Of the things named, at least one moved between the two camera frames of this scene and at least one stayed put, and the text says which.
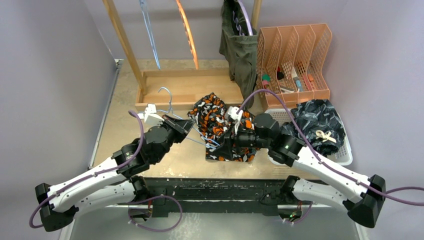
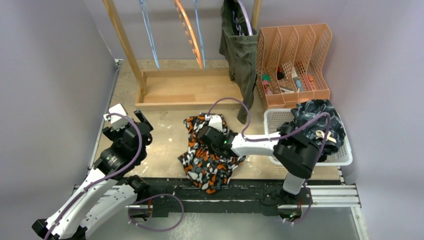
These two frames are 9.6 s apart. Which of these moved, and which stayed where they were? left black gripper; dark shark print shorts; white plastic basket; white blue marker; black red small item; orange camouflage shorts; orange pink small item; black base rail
Moved: orange camouflage shorts; left black gripper
Stayed: dark shark print shorts; black base rail; white blue marker; black red small item; white plastic basket; orange pink small item
